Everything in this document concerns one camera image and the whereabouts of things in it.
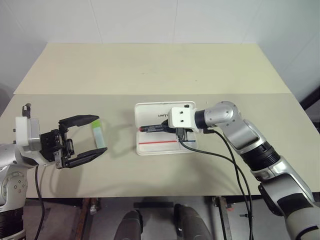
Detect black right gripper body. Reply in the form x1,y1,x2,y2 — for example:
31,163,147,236
161,119,191,144

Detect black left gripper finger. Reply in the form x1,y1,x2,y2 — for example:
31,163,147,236
65,147,109,169
58,114,100,133

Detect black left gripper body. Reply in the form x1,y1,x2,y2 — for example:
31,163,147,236
39,128,75,170

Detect green capped marker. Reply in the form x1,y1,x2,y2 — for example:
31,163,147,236
90,119,106,149

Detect white tray with red line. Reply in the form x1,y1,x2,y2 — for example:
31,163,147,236
134,100,200,157

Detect rusty metal table leg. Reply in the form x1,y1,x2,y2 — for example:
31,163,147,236
74,197,101,240

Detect dark table crossbar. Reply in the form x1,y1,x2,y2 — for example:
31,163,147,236
133,201,175,209

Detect dark rounded shape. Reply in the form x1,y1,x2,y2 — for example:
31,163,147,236
173,203,214,240
116,209,144,240

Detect dark metal table leg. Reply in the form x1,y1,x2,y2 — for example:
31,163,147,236
212,196,235,240

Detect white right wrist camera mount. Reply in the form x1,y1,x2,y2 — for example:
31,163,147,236
167,105,197,134

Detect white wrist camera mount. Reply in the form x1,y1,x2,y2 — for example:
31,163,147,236
167,105,197,134
14,115,32,147

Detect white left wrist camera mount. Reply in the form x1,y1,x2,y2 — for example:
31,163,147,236
14,115,32,147

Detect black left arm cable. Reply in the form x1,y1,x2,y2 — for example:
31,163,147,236
34,164,46,240

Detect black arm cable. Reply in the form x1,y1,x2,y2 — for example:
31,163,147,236
178,139,249,240
34,164,46,240
202,127,254,240

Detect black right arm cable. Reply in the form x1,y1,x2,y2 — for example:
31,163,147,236
202,127,254,240
178,139,249,240

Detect black object at wall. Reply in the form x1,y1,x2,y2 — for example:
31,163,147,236
298,84,320,111

